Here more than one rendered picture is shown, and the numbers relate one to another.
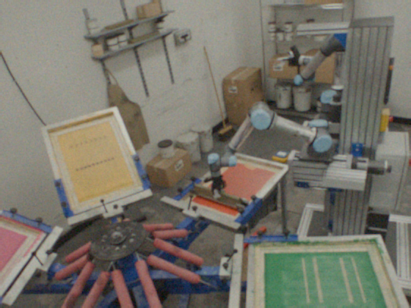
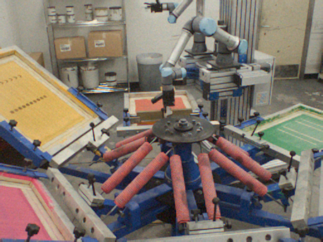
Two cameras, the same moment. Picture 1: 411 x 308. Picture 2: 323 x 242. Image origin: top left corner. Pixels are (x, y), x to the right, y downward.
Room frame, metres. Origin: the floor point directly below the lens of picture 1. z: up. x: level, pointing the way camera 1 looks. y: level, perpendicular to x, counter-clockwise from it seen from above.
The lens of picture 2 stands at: (0.39, 1.74, 2.01)
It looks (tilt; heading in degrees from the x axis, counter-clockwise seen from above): 24 degrees down; 315
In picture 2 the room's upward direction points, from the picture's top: 1 degrees counter-clockwise
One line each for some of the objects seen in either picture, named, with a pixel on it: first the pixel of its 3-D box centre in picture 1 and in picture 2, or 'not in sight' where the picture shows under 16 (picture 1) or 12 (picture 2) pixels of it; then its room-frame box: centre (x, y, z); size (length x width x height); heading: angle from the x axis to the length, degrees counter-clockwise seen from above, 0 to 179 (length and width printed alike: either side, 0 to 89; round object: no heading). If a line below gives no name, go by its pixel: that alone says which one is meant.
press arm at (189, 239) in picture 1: (202, 226); not in sight; (1.84, 0.23, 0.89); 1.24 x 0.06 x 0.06; 140
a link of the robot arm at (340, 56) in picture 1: (340, 68); (200, 9); (2.54, -0.97, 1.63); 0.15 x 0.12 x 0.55; 128
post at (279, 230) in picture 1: (283, 197); not in sight; (2.53, -0.50, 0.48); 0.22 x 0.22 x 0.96; 50
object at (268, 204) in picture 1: (260, 204); not in sight; (2.10, -0.22, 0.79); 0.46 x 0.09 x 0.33; 140
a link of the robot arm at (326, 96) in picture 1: (329, 100); (199, 33); (2.46, -0.87, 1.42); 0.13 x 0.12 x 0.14; 128
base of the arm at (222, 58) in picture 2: (317, 145); (224, 57); (2.01, -0.65, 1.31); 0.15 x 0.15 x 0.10
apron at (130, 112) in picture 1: (122, 112); not in sight; (3.84, 1.11, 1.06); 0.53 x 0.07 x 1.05; 140
